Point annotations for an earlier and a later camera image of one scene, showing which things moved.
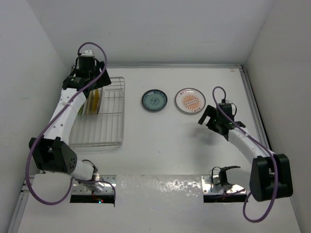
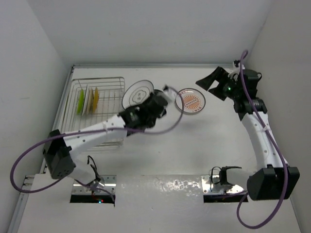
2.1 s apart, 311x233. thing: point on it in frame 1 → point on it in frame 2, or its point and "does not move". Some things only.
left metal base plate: (100, 184) does not move
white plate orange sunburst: (190, 100) does not move
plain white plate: (99, 99) → (138, 93)
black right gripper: (209, 111) → (218, 74)
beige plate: (90, 103) does not move
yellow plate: (95, 100) does not move
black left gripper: (103, 82) → (153, 91)
